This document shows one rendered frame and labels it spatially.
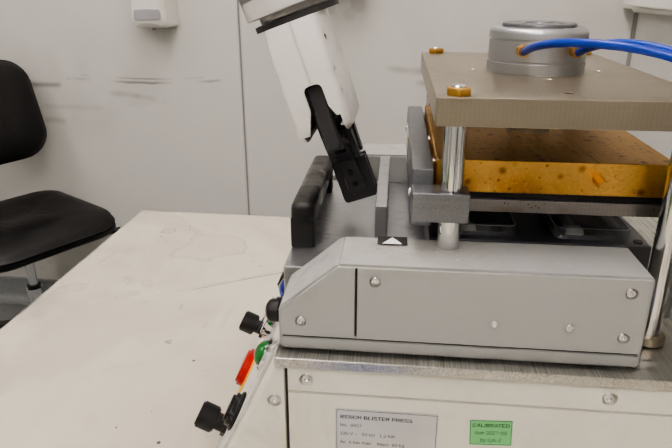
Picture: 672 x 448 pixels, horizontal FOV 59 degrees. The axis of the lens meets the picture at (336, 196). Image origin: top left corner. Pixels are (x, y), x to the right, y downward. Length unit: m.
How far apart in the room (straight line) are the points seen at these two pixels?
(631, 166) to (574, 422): 0.19
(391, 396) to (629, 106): 0.25
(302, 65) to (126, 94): 1.70
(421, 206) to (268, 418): 0.20
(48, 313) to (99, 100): 1.37
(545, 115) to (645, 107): 0.06
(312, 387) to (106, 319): 0.48
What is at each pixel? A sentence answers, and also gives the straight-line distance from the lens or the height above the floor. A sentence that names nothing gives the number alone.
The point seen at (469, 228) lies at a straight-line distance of 0.47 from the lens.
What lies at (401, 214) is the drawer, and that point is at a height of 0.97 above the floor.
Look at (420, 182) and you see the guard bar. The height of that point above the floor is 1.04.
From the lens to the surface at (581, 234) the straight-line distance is 0.49.
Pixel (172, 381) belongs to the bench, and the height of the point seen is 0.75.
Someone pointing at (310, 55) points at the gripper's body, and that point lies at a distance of 0.48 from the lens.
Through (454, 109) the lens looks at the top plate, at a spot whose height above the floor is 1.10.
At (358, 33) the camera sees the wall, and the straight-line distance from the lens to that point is 1.92.
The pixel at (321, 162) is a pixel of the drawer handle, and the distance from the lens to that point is 0.60.
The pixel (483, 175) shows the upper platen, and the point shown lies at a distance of 0.45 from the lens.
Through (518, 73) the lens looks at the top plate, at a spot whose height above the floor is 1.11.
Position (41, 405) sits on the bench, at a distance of 0.75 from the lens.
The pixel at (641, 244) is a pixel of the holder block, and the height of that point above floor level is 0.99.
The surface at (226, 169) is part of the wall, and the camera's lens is 2.09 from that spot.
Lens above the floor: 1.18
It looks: 20 degrees down
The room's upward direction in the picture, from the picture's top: straight up
